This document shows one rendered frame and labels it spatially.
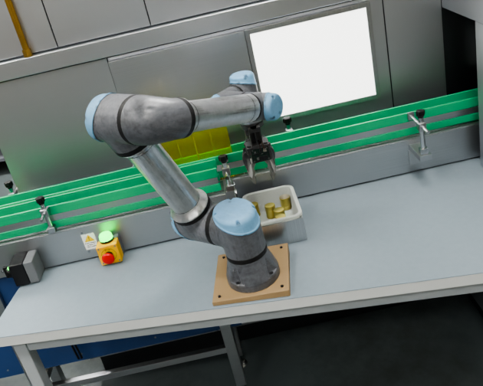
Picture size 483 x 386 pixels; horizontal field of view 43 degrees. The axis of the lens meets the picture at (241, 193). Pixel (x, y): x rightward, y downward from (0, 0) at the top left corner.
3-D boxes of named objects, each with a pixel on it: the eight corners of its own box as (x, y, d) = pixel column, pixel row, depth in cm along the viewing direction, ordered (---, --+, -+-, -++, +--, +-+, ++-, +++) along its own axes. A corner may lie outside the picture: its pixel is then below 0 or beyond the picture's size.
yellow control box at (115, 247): (125, 251, 204) (118, 233, 201) (123, 263, 198) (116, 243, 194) (104, 256, 205) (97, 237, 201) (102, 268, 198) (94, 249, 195)
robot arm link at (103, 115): (221, 255, 169) (111, 122, 132) (182, 245, 178) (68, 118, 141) (241, 220, 174) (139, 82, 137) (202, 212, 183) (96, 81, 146)
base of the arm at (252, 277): (285, 282, 166) (277, 254, 161) (231, 299, 165) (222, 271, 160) (274, 252, 179) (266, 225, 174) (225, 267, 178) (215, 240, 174)
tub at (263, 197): (296, 205, 207) (291, 183, 203) (307, 238, 187) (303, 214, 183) (246, 217, 207) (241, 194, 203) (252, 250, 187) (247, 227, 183)
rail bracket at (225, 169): (232, 175, 208) (225, 142, 202) (236, 196, 193) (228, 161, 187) (224, 177, 208) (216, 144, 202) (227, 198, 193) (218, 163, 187)
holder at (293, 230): (293, 200, 212) (289, 180, 208) (307, 239, 187) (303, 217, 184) (245, 210, 212) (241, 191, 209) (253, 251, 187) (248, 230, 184)
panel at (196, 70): (378, 95, 220) (367, 0, 205) (381, 97, 217) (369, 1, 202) (136, 150, 222) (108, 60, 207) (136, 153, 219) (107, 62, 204)
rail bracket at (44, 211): (60, 229, 201) (46, 194, 195) (55, 240, 194) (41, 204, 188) (48, 231, 201) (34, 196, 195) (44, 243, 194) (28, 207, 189)
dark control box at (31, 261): (45, 269, 205) (37, 248, 201) (41, 282, 198) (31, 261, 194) (22, 274, 205) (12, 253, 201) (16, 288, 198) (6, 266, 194)
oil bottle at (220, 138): (236, 168, 214) (222, 111, 205) (237, 174, 209) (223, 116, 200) (220, 171, 214) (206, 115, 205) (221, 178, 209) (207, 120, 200)
